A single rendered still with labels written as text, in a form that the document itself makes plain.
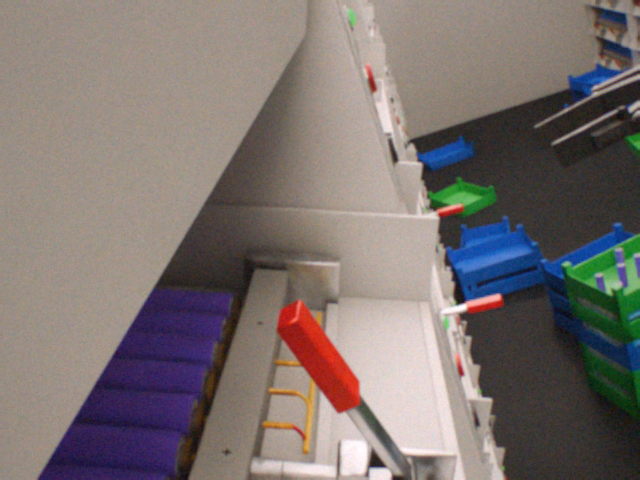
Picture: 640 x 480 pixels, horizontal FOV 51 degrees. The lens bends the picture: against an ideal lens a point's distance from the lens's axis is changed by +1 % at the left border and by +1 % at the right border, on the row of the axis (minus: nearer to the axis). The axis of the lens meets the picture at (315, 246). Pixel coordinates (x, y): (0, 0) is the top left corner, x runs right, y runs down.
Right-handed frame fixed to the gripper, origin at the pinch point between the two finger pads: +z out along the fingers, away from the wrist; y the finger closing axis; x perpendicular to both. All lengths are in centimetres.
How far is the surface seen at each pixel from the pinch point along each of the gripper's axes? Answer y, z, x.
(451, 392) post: -39.7, 18.1, 4.4
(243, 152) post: -40, 21, 23
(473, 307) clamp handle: -13.0, 17.3, -6.7
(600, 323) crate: 76, 1, -78
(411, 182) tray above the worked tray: -30.3, 14.9, 14.0
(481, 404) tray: -30.4, 18.7, -4.5
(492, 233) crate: 199, 16, -101
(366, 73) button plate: -35.8, 13.6, 22.5
